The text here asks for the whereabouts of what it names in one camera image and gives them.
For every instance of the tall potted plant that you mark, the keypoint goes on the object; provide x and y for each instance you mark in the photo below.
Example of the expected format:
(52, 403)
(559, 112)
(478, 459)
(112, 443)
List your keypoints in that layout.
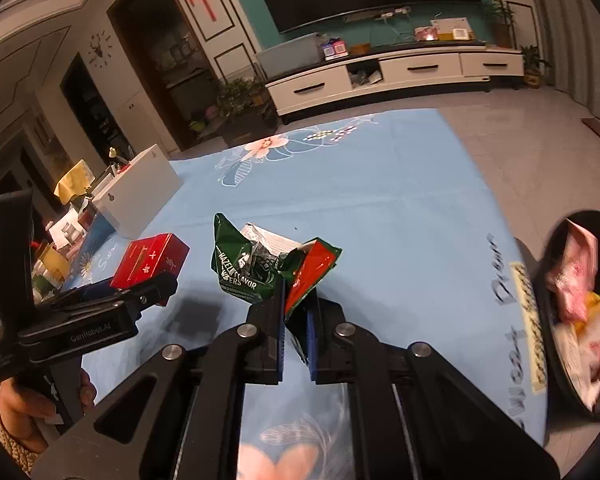
(500, 17)

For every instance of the dark floor mat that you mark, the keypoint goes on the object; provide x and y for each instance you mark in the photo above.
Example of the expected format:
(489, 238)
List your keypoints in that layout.
(597, 127)

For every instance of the white flat box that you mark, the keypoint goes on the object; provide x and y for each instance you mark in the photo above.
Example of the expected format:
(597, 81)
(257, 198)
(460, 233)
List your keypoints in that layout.
(452, 29)

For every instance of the grey curtain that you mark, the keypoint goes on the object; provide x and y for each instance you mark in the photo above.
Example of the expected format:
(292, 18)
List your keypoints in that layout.
(575, 35)

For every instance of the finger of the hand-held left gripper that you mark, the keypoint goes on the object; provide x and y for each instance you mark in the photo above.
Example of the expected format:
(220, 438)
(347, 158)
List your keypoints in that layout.
(150, 290)

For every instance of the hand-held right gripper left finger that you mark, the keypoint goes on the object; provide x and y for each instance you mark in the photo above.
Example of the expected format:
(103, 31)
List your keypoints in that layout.
(281, 350)

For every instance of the person's left forearm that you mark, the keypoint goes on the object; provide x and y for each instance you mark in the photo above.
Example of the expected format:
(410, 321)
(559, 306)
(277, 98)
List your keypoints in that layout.
(5, 447)

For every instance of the blue floral tablecloth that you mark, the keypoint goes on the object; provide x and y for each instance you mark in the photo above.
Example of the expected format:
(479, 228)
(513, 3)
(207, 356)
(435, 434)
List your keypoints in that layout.
(370, 200)

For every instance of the white red plastic bag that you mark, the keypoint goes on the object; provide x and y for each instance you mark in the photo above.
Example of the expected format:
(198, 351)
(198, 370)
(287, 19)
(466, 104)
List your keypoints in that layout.
(585, 360)

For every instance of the black wall clock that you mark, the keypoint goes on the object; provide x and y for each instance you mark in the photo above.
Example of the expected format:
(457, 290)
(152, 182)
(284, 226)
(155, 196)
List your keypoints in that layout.
(100, 50)

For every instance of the person's left hand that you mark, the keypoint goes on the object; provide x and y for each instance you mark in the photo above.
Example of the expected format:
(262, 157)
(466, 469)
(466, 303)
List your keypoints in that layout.
(20, 410)

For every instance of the translucent storage box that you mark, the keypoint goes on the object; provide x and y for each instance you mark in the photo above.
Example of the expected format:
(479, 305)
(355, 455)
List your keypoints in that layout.
(287, 57)

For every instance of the cluttered bottles and jars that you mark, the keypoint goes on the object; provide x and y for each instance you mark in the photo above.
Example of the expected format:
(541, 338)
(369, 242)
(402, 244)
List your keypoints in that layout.
(50, 255)

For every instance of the black trash bin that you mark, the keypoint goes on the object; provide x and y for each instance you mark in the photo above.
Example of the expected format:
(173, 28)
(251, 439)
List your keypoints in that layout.
(545, 320)

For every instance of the small potted plant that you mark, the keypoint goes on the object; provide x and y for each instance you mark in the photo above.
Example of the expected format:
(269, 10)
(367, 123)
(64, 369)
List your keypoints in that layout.
(532, 67)

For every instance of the pink lit gadget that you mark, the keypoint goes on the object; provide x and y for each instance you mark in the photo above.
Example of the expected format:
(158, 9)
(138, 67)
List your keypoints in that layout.
(426, 34)

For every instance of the white rectangular box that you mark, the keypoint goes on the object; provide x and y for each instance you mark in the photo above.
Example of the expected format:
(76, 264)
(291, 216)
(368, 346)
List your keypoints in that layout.
(135, 190)

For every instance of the wall power strip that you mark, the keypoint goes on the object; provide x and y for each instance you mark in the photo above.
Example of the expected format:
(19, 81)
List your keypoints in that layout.
(395, 11)

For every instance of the yellow cloth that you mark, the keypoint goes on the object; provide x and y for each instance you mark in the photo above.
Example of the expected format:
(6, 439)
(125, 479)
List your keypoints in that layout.
(72, 180)

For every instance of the pink white plastic bag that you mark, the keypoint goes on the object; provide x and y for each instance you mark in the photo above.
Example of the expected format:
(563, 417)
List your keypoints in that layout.
(575, 270)

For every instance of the green red wafer wrapper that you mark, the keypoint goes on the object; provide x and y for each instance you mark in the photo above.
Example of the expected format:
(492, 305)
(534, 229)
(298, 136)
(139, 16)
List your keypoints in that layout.
(240, 265)

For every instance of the blue red small box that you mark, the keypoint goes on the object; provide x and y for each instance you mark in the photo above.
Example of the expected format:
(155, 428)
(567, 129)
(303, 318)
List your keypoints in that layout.
(336, 49)

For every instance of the white television cabinet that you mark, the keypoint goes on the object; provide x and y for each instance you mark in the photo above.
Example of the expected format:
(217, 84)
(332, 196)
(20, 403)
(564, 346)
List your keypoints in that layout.
(405, 72)

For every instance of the dark plant stand with plants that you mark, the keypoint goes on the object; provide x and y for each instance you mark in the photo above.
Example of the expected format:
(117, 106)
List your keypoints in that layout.
(242, 105)

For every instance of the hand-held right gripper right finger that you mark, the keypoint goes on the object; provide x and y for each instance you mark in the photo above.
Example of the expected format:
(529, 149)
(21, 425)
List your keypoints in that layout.
(311, 347)

